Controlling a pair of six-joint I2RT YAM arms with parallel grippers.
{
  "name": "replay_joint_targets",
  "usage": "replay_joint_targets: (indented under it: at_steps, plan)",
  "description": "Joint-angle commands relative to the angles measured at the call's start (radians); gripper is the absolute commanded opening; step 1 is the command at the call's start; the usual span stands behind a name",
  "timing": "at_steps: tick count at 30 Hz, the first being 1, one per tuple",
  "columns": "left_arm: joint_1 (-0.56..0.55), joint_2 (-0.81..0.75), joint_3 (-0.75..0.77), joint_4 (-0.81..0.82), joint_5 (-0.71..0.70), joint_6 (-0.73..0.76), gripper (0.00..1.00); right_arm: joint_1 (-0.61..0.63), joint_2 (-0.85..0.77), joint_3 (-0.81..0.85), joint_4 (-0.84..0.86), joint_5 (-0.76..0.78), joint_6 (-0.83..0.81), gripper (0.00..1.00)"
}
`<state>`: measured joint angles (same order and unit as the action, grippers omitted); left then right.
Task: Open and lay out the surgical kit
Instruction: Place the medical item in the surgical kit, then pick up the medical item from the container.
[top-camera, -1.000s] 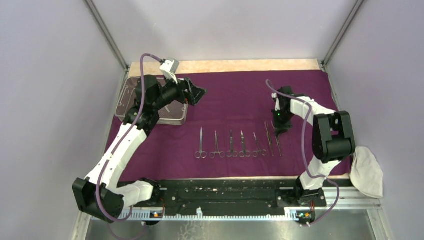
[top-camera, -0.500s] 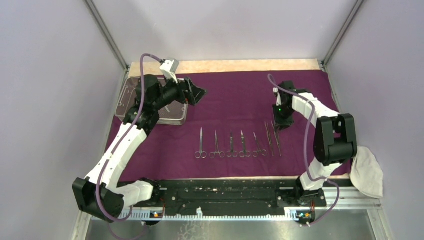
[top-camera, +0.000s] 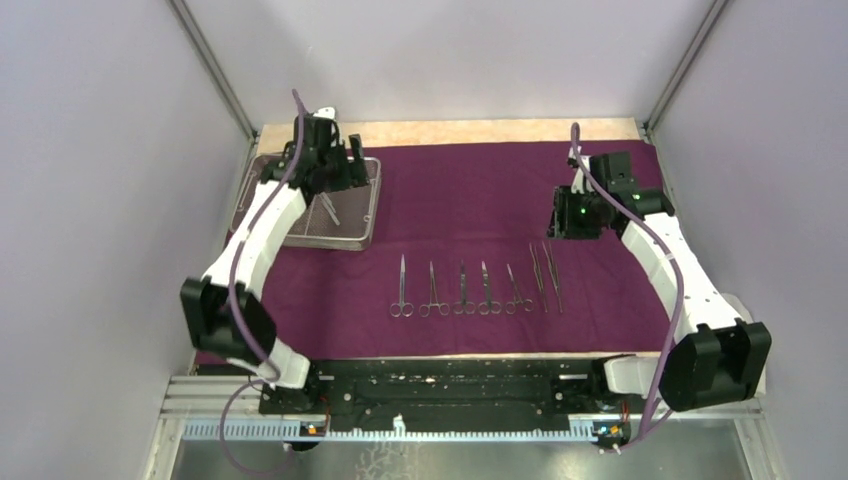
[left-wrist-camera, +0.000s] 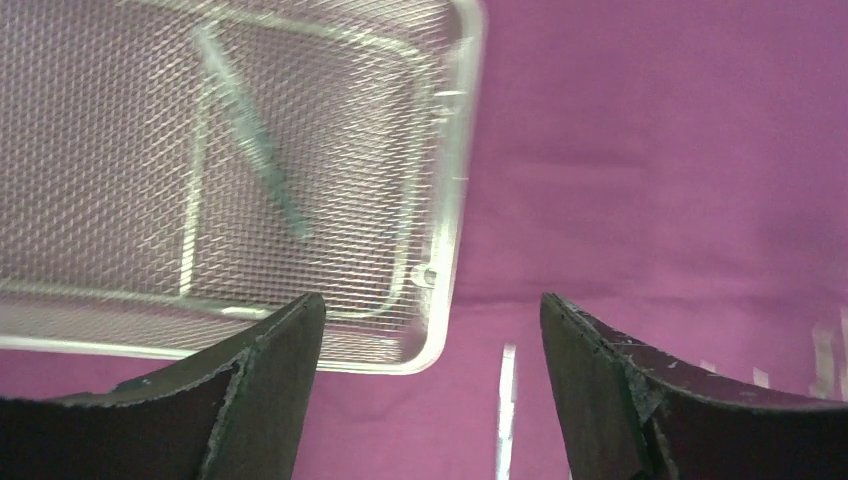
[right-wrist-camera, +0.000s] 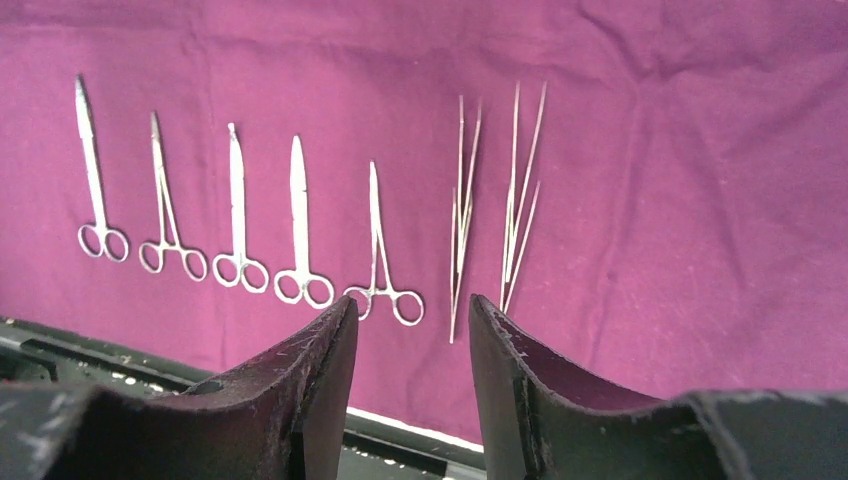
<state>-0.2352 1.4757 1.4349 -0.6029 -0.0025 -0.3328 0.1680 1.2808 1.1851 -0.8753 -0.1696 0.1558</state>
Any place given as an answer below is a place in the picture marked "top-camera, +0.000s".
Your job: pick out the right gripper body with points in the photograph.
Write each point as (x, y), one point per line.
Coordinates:
(583, 216)

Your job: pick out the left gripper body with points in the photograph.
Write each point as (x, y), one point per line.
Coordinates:
(337, 169)

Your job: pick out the long metal tweezers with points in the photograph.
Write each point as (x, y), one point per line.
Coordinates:
(553, 270)

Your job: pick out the short metal tweezers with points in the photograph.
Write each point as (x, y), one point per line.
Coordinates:
(329, 208)

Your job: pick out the metal spatula handle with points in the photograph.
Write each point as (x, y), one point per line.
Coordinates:
(536, 265)

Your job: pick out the metal mesh instrument tray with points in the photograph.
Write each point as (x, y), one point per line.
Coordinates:
(342, 220)

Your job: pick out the small curved hemostat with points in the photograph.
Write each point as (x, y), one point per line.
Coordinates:
(518, 302)

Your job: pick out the maroon wrap cloth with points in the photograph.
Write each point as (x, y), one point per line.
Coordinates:
(470, 203)

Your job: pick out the surgical scissors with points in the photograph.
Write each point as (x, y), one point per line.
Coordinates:
(489, 306)

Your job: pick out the small metal scissors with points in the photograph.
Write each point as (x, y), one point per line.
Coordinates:
(463, 306)

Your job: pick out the surgical forceps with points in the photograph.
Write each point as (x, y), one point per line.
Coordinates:
(401, 308)

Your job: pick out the surgical clamp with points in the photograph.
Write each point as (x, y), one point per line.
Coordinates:
(434, 305)

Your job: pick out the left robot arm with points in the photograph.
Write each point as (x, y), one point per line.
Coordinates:
(222, 307)

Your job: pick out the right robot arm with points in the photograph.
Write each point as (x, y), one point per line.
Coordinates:
(710, 355)

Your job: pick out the white crumpled cloth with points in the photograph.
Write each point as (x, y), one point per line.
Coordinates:
(745, 311)

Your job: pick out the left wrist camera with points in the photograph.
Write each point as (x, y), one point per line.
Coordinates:
(328, 112)

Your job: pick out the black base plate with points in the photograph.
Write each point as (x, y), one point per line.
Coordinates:
(452, 395)

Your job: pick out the grey cable duct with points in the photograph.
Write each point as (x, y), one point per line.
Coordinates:
(280, 430)

